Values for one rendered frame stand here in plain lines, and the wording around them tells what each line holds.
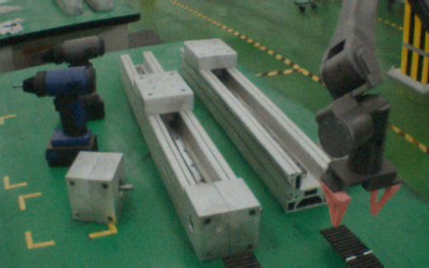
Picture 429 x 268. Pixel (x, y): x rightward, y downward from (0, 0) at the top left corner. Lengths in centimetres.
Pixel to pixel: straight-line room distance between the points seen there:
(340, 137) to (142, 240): 41
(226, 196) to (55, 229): 33
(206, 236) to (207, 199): 6
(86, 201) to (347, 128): 50
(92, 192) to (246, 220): 28
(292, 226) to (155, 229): 24
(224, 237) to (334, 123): 29
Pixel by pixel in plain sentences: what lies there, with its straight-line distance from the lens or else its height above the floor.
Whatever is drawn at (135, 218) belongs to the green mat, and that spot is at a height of 78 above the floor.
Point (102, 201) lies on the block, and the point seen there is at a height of 83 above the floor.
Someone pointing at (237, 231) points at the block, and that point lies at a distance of 84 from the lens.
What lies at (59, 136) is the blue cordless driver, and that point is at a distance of 115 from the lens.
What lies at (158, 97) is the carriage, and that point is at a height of 90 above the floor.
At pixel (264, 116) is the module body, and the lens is 121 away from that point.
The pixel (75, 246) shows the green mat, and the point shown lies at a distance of 91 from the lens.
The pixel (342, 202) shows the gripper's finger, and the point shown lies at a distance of 75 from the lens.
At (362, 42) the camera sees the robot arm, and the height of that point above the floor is 114.
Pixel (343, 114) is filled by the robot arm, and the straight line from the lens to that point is 67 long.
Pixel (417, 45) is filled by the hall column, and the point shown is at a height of 34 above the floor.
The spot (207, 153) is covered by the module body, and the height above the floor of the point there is 86.
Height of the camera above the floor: 133
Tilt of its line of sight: 26 degrees down
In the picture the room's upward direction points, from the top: straight up
